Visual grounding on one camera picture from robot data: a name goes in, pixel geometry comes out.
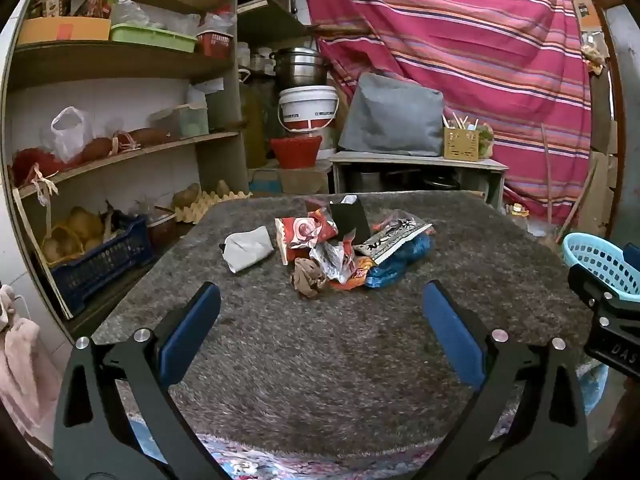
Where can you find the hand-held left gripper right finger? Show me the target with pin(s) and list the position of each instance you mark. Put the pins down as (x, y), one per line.
(450, 330)

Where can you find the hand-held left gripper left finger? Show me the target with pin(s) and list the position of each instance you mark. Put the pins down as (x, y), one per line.
(192, 327)

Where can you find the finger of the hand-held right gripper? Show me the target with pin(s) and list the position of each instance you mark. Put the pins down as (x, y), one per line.
(597, 285)
(632, 254)

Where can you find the light blue plastic basket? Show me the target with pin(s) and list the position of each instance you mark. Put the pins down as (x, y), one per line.
(597, 255)

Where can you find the blue plastic bag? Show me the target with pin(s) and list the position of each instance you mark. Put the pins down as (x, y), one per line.
(400, 262)

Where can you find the white paper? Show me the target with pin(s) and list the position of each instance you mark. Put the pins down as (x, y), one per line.
(247, 250)

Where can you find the white black printed packet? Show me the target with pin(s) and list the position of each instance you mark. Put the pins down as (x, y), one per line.
(392, 240)

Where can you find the orange snack wrapper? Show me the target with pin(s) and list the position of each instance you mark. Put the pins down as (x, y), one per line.
(357, 272)

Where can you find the brown paper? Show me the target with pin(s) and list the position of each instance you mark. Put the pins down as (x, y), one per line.
(309, 280)

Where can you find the silver wrapper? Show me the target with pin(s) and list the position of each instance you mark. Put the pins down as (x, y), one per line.
(332, 260)

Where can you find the red snack packet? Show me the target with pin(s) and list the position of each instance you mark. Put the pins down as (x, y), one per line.
(302, 232)

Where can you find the black foil packet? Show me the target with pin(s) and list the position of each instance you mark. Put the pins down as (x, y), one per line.
(350, 220)

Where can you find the dark blue plastic crate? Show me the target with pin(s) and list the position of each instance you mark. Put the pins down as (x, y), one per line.
(100, 265)

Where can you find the wooden stick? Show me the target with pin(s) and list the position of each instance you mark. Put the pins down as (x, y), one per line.
(547, 170)

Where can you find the egg tray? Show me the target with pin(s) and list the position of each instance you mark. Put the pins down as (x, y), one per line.
(220, 205)

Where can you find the small potato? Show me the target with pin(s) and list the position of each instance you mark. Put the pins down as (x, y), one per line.
(222, 187)

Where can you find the yellow mesh bag of potatoes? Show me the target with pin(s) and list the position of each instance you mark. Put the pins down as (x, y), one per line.
(75, 232)

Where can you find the blue cardboard box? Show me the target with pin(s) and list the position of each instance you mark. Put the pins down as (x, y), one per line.
(264, 182)

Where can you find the patterned blanket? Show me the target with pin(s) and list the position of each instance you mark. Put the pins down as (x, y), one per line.
(280, 465)

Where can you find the low wooden cabinet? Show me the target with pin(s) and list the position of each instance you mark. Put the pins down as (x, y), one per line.
(415, 165)

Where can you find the pink towel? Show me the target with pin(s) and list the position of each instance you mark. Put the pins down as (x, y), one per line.
(22, 375)

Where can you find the brown cardboard box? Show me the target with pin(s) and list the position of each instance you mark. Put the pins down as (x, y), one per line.
(302, 181)

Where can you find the wooden utensil holder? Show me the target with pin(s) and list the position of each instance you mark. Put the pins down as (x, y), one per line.
(461, 145)

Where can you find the sweet potato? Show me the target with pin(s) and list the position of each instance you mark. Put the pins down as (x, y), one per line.
(150, 136)
(97, 149)

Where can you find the red plastic basket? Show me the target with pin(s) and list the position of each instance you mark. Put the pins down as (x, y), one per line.
(295, 152)

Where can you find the translucent plastic container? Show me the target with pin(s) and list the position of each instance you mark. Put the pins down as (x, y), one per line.
(182, 120)

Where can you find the yellow oil jug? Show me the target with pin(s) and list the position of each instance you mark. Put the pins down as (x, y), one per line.
(254, 120)

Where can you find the grey cushion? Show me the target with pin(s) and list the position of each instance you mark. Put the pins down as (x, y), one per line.
(392, 115)

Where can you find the red mesh bag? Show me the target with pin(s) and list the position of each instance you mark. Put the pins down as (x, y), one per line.
(32, 165)

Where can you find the white plastic bag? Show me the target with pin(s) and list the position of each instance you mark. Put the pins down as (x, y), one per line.
(70, 132)

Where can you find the white plastic bucket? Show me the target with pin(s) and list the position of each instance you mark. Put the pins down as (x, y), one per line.
(307, 107)

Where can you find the red striped cloth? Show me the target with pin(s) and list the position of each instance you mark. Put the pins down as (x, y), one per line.
(465, 45)

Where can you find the wooden shelf unit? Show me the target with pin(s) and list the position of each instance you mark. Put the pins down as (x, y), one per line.
(130, 62)

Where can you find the steel pot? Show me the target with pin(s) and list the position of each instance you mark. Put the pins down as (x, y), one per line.
(300, 67)

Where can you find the small red basket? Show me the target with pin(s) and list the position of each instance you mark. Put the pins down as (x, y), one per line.
(215, 45)

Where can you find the green plastic tray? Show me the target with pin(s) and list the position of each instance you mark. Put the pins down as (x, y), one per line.
(152, 39)

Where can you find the yellow box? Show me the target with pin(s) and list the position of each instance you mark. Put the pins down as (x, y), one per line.
(65, 30)

